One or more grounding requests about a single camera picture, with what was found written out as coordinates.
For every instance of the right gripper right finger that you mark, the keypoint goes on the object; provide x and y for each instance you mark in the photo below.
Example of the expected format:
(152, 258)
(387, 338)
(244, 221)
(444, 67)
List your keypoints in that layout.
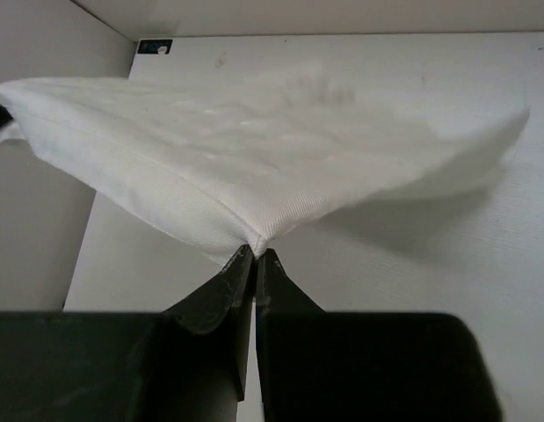
(319, 365)

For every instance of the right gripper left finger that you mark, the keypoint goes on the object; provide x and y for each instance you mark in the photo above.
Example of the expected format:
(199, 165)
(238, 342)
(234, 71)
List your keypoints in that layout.
(186, 363)

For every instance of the white fabric skirt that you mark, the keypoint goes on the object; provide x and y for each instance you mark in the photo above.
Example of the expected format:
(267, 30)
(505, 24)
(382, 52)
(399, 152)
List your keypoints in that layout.
(220, 168)

